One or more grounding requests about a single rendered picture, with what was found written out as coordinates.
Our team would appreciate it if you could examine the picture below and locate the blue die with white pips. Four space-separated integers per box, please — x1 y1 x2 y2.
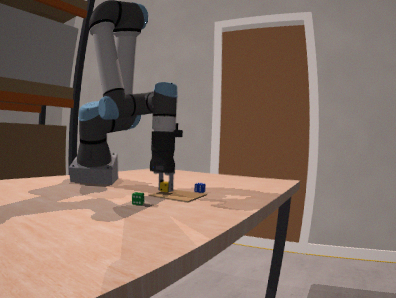
194 183 206 193

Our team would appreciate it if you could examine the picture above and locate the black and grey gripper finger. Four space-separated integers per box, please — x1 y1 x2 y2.
153 172 164 190
165 172 175 192

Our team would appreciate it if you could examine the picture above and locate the green die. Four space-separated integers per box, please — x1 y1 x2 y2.
132 192 144 205

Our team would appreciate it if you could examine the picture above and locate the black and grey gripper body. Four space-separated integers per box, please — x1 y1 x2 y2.
150 116 183 173

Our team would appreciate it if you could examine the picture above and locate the yellow die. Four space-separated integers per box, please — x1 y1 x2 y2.
160 182 168 192

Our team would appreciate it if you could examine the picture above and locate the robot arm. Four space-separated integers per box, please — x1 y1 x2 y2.
77 0 178 167

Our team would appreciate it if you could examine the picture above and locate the tan flat mat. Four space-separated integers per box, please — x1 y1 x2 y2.
148 190 207 202

